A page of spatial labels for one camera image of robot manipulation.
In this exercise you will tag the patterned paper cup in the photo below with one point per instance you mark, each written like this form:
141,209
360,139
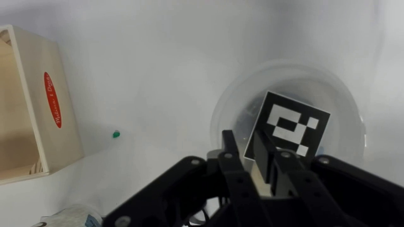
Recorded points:
71,216

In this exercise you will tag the tiny green bead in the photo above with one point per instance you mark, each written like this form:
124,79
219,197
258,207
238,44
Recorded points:
116,134

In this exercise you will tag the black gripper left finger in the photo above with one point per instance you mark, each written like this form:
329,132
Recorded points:
235,185

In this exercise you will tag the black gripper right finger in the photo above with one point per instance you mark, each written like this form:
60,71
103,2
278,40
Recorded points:
304,185

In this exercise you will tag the open wooden box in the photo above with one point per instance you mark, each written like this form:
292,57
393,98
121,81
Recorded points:
46,118

